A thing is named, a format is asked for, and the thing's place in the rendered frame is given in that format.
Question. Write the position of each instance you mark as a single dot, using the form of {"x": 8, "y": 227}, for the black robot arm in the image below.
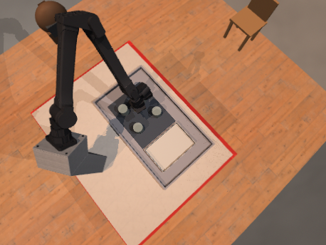
{"x": 62, "y": 115}

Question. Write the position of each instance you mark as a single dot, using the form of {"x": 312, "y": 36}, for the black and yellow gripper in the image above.
{"x": 137, "y": 107}

